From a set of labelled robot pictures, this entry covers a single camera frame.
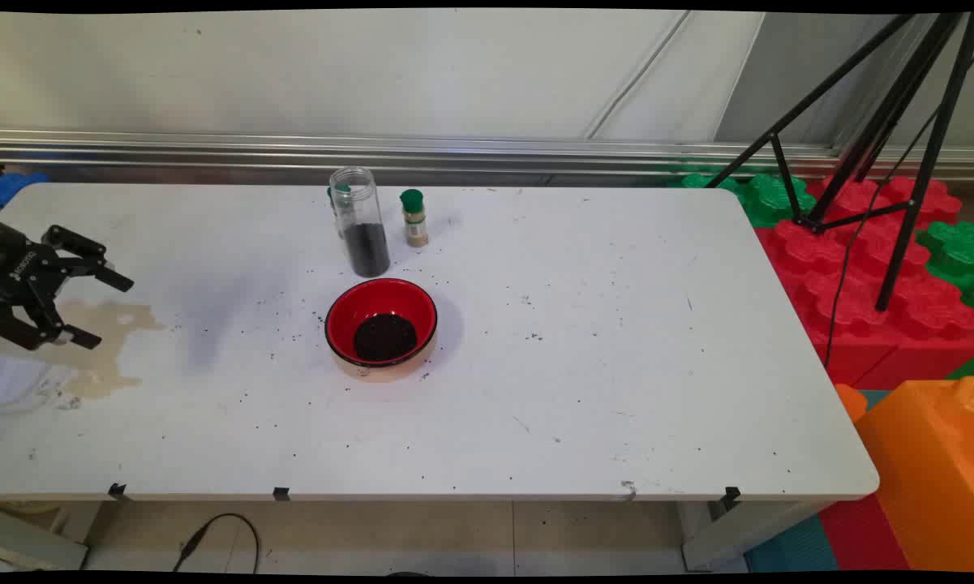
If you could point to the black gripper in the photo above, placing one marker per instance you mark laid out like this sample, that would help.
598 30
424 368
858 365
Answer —
20 264

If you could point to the black seeds heap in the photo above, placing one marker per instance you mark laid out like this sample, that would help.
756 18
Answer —
384 337
367 250

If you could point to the clear plastic jar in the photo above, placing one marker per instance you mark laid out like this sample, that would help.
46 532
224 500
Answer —
361 211

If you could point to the blue foam block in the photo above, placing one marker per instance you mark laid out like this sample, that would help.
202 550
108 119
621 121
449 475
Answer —
16 186

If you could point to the black table edge clip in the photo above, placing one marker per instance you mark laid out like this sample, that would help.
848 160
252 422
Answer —
117 491
731 496
281 493

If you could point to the white table leg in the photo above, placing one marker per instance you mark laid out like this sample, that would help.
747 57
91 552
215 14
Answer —
746 531
36 543

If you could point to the red and black bowl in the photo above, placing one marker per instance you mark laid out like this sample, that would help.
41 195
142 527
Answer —
349 312

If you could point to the green-capped spice bottle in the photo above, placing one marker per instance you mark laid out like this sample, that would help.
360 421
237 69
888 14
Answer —
414 223
336 193

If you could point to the teal floor mat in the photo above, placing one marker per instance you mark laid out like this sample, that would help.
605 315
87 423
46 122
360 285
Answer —
791 547

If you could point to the small orange foam block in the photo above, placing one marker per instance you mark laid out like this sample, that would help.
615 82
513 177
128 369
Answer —
851 401

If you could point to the red floor mat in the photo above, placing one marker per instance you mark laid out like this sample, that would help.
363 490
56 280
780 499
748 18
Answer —
860 535

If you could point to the black tripod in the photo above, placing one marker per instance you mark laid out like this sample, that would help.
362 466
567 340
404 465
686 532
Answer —
933 154

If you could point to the large orange foam block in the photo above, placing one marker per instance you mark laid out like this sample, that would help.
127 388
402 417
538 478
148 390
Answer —
928 470

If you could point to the aluminium wall rail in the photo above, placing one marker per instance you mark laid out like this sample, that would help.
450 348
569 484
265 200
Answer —
373 150

